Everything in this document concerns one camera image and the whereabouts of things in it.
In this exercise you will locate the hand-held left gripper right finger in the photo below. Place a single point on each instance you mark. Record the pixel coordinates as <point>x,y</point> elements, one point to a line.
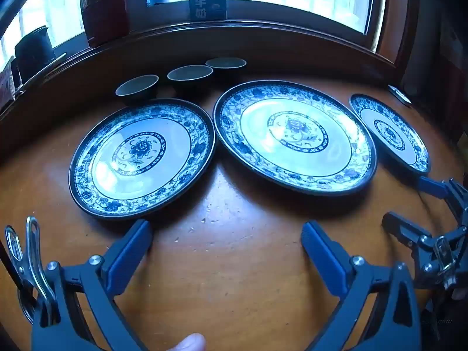
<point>325,252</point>

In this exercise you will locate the metal spring clip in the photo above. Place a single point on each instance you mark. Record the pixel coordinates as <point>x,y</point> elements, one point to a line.
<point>443,256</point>
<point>34,259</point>

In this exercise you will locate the medium blue floral plate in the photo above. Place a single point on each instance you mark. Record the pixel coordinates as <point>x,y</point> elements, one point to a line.
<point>109,168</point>

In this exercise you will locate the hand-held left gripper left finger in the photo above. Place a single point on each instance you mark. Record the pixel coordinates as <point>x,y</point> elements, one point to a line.
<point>128,252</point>

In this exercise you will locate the black pitcher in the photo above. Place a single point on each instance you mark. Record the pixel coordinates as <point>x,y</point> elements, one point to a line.
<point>34,53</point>

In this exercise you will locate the dark red box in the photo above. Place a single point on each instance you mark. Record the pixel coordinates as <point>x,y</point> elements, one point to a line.
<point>106,7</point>

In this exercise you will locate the small blue floral plate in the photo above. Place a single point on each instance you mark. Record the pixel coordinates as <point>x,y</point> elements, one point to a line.
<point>406,146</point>

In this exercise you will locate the large blue floral plate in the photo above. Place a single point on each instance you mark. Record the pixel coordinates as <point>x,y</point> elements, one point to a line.
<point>263,146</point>

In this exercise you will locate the person's left hand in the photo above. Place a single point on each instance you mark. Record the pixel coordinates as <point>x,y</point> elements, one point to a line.
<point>190,343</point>

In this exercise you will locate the red and white packet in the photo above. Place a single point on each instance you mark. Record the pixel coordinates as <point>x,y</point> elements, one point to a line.
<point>5,80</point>

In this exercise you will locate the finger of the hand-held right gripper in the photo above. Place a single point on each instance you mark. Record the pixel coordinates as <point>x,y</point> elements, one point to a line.
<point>435,186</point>
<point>406,232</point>

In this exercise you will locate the small white object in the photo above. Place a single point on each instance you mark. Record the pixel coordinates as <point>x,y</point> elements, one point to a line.
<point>398,94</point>

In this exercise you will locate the small dark bowl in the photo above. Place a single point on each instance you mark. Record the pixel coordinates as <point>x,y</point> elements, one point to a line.
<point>137,85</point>
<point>189,74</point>
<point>225,64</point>

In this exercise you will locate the silver tray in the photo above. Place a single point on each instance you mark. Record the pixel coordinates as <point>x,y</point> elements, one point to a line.
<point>44,71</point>

